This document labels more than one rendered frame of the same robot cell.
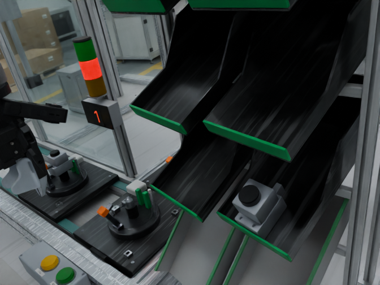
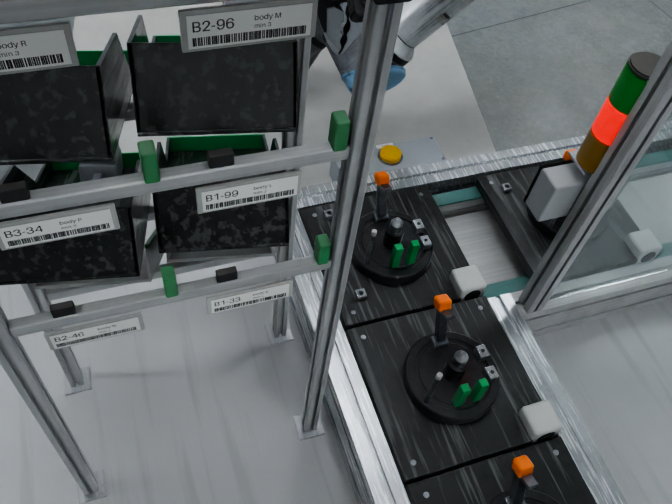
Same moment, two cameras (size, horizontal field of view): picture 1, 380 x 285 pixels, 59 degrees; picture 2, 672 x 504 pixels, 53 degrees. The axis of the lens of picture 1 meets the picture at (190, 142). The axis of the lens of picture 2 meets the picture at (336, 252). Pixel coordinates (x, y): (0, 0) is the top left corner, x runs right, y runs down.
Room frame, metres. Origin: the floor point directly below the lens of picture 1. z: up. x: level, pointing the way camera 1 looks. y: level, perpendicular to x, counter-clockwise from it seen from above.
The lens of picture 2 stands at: (0.85, -0.50, 1.86)
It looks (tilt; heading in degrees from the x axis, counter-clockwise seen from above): 53 degrees down; 110
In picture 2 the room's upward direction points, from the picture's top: 10 degrees clockwise
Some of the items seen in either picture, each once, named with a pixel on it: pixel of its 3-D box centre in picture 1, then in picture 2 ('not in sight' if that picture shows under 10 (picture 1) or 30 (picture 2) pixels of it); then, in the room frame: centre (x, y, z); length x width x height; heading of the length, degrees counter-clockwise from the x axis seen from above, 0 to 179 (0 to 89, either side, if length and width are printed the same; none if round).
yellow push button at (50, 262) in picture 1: (50, 263); (390, 155); (0.61, 0.39, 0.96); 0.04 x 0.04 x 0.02
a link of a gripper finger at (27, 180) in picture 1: (27, 182); (327, 21); (0.50, 0.29, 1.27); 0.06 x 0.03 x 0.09; 136
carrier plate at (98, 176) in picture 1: (68, 186); (562, 217); (0.94, 0.42, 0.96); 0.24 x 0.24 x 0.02; 46
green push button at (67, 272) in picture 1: (65, 276); not in sight; (0.56, 0.34, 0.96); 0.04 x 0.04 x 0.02
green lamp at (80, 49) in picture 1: (85, 50); (638, 86); (0.92, 0.23, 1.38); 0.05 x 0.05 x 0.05
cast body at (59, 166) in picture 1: (60, 159); not in sight; (0.95, 0.41, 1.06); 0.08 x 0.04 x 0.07; 138
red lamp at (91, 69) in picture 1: (90, 68); (619, 118); (0.92, 0.23, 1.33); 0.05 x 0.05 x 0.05
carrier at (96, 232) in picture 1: (131, 208); (394, 234); (0.70, 0.18, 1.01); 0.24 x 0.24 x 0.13; 46
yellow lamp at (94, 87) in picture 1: (95, 85); (602, 148); (0.92, 0.23, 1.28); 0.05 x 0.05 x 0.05
